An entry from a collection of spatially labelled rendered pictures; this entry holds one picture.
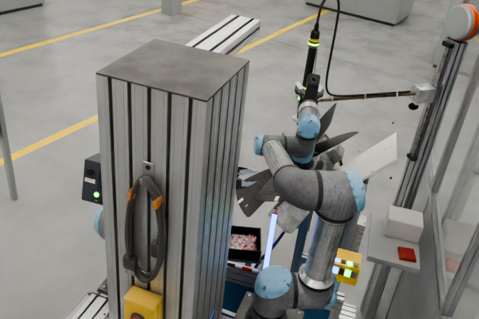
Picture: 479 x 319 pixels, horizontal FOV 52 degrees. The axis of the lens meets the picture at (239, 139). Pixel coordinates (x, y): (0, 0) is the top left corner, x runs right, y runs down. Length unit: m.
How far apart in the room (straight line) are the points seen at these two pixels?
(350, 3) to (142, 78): 8.63
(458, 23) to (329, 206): 1.26
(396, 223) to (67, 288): 2.02
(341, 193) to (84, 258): 2.43
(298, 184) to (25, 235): 2.70
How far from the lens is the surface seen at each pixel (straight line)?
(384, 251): 2.51
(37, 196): 4.13
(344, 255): 2.10
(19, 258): 3.64
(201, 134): 0.98
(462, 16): 2.39
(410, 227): 2.56
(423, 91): 2.42
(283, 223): 2.34
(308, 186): 1.37
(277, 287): 1.63
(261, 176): 2.44
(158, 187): 1.10
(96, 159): 2.20
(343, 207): 1.42
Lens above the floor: 2.44
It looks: 30 degrees down
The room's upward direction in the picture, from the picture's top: 6 degrees clockwise
